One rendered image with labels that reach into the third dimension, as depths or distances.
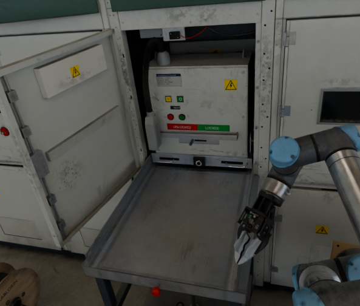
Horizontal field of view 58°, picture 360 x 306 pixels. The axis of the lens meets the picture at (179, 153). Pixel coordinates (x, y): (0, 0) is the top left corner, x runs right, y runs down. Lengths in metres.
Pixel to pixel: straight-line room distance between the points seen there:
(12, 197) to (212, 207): 1.50
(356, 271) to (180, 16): 1.10
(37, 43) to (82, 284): 1.55
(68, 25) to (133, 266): 1.09
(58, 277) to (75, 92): 1.52
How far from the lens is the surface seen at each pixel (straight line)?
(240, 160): 1.68
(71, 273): 2.56
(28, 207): 2.49
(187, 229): 1.40
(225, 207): 1.49
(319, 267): 1.09
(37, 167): 1.29
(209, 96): 1.56
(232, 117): 1.58
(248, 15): 1.40
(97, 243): 1.37
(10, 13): 1.69
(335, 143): 0.88
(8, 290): 2.21
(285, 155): 0.85
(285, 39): 1.38
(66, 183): 1.44
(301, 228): 1.87
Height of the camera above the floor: 1.81
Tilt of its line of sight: 31 degrees down
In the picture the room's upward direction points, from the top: 7 degrees counter-clockwise
